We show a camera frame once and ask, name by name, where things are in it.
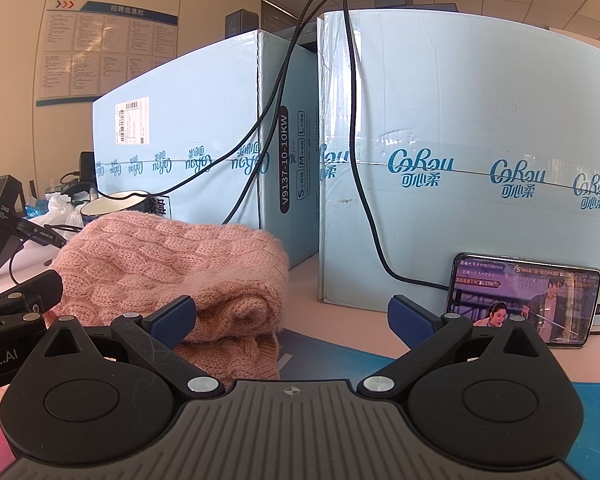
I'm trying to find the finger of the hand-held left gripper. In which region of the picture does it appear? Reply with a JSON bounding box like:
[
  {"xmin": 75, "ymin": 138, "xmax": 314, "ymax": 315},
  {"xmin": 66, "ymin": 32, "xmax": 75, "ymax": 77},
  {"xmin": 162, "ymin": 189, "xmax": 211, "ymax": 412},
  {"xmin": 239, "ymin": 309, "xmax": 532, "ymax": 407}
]
[
  {"xmin": 0, "ymin": 270, "xmax": 64, "ymax": 317},
  {"xmin": 0, "ymin": 310, "xmax": 48, "ymax": 335}
]

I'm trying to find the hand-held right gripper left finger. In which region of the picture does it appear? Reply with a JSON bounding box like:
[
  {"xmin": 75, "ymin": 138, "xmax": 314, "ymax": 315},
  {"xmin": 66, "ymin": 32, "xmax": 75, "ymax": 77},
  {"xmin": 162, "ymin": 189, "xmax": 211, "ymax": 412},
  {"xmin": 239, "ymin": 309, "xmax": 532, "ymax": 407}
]
[{"xmin": 30, "ymin": 295, "xmax": 226, "ymax": 401}]

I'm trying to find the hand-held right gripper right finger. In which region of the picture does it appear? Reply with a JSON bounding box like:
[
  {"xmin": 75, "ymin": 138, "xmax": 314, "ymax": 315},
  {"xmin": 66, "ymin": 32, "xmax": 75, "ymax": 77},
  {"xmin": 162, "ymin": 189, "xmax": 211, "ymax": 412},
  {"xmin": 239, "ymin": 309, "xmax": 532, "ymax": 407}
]
[{"xmin": 356, "ymin": 296, "xmax": 551, "ymax": 400}]

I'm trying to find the pink knit sweater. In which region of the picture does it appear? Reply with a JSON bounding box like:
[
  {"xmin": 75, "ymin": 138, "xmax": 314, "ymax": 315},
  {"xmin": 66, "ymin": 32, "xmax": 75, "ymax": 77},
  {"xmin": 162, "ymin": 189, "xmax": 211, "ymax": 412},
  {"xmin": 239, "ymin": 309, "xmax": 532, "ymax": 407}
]
[{"xmin": 45, "ymin": 210, "xmax": 291, "ymax": 381}]

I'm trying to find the white plastic bag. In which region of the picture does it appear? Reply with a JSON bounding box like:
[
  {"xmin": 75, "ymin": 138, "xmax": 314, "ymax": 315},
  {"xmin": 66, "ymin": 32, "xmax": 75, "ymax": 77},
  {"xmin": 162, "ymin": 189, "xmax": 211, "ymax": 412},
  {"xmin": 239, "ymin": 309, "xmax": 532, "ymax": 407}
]
[{"xmin": 27, "ymin": 195, "xmax": 88, "ymax": 233}]

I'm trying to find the black device on stand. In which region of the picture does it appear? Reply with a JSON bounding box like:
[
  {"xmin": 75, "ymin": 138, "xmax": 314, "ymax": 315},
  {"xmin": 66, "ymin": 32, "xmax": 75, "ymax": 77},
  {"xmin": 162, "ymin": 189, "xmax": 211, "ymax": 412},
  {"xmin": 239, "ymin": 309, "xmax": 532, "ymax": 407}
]
[{"xmin": 0, "ymin": 175, "xmax": 81, "ymax": 287}]

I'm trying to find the printed desk mat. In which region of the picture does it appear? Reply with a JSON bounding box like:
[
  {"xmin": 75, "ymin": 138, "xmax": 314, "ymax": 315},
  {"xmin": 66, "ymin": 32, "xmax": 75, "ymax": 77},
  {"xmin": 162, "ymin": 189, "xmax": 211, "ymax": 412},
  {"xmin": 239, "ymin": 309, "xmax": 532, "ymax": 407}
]
[{"xmin": 0, "ymin": 327, "xmax": 600, "ymax": 480}]

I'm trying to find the dark patterned mug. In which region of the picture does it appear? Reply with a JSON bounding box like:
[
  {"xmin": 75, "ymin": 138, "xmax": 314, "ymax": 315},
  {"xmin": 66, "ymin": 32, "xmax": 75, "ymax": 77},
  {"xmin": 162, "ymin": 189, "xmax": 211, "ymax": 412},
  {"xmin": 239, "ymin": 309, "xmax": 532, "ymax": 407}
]
[{"xmin": 80, "ymin": 190, "xmax": 153, "ymax": 228}]

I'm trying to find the black smartphone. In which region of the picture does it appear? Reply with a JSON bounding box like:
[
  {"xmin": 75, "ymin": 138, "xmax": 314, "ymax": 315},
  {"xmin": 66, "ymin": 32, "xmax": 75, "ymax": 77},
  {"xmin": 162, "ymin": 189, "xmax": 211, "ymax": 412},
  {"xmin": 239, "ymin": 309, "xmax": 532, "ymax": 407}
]
[{"xmin": 442, "ymin": 252, "xmax": 600, "ymax": 350}]

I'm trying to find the small light blue carton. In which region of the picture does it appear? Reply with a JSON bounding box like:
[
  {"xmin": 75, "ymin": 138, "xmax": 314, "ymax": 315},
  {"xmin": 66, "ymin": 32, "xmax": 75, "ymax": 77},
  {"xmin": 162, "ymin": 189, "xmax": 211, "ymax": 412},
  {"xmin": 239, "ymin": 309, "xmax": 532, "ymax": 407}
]
[{"xmin": 91, "ymin": 30, "xmax": 321, "ymax": 271}]

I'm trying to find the large light blue carton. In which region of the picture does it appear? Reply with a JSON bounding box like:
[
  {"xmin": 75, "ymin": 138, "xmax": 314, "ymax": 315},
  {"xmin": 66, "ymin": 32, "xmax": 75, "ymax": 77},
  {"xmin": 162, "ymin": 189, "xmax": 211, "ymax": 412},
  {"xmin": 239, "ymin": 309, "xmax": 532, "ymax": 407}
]
[{"xmin": 317, "ymin": 9, "xmax": 600, "ymax": 313}]

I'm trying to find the small dark box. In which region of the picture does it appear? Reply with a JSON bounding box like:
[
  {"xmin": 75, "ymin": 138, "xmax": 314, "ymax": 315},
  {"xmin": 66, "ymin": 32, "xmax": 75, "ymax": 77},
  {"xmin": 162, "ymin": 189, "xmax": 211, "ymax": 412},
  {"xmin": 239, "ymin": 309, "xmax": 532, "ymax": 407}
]
[{"xmin": 225, "ymin": 9, "xmax": 261, "ymax": 38}]

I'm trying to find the black phone charging cable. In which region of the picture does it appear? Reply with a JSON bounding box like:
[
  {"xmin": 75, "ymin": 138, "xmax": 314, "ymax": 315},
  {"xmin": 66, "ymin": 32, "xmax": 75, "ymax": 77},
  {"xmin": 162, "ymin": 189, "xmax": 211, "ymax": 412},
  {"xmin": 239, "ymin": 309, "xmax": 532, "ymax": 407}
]
[{"xmin": 342, "ymin": 0, "xmax": 600, "ymax": 336}]

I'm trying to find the wall notice board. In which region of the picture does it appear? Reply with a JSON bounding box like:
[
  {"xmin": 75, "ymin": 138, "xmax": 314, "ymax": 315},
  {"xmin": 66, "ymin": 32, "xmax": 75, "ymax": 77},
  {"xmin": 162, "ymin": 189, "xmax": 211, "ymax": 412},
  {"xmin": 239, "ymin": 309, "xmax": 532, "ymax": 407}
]
[{"xmin": 35, "ymin": 0, "xmax": 178, "ymax": 107}]

